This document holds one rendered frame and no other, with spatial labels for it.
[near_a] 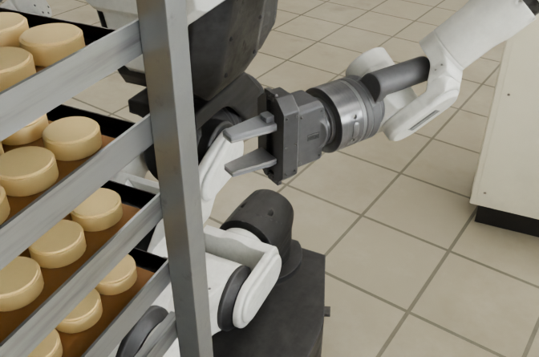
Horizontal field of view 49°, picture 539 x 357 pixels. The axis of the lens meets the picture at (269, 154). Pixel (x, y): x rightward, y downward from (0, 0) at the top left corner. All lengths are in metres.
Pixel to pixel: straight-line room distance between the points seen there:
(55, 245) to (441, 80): 0.50
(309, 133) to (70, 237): 0.31
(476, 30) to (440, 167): 1.54
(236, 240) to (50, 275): 0.83
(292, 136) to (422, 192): 1.47
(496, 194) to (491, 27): 1.22
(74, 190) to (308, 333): 0.99
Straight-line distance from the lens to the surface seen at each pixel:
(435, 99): 0.79
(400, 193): 2.13
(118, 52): 0.50
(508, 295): 1.85
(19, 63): 0.48
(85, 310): 0.64
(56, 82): 0.45
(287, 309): 1.46
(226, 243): 1.39
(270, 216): 1.43
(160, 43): 0.51
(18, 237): 0.47
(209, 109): 0.97
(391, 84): 0.77
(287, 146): 0.72
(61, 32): 0.52
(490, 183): 1.95
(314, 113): 0.72
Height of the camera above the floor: 1.24
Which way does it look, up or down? 33 degrees down
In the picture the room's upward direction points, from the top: straight up
